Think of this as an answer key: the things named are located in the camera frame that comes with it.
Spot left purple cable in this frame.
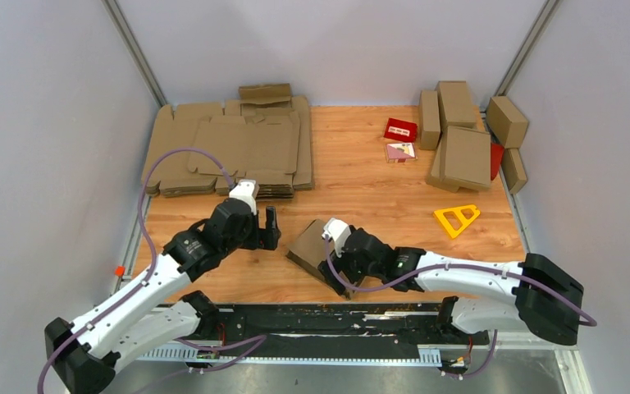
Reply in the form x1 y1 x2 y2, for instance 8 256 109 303
36 147 268 394

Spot brown cardboard box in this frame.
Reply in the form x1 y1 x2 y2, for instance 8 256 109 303
286 219 354 300

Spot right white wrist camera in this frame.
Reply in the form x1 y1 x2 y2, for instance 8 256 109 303
322 218 352 257

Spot yellow plastic triangle frame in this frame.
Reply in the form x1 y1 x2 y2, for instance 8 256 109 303
433 204 481 239

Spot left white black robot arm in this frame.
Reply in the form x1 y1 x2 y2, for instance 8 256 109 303
36 197 281 393

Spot front flat cardboard box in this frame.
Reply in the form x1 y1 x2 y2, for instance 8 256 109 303
427 126 491 192

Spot stack of flat cardboard sheets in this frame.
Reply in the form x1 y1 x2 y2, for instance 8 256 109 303
141 95 314 199

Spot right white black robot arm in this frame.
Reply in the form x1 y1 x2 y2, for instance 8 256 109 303
319 226 597 346

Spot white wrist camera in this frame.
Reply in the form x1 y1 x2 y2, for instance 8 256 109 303
322 218 352 257
229 179 259 215

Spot pink tangram puzzle card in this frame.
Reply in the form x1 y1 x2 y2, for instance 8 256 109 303
385 142 417 163

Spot aluminium frame rail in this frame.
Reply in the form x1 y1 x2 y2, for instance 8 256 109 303
65 304 593 394

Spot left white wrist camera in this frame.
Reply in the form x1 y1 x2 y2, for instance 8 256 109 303
229 179 259 215

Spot left corner aluminium post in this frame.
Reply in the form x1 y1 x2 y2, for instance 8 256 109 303
102 0 168 107

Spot upright narrow cardboard box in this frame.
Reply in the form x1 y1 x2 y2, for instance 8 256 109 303
418 89 441 150

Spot corner aluminium post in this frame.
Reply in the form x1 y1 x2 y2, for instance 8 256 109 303
495 0 562 96
102 0 168 107

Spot red card box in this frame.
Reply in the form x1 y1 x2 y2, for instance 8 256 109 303
383 117 418 143

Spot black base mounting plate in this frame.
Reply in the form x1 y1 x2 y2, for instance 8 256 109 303
187 303 491 360

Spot far right cardboard box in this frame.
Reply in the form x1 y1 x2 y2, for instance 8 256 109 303
486 96 529 149

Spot small folded cardboard pieces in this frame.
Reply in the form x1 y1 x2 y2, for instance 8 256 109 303
238 83 292 116

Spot low right cardboard box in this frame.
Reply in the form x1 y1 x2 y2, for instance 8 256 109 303
501 149 527 195

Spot right corner aluminium post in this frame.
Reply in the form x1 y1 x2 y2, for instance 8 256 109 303
495 0 562 96

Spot red object behind boxes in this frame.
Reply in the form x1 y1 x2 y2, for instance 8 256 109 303
490 143 504 181

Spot rear leaning cardboard box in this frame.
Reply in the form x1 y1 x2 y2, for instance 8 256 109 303
436 80 477 131

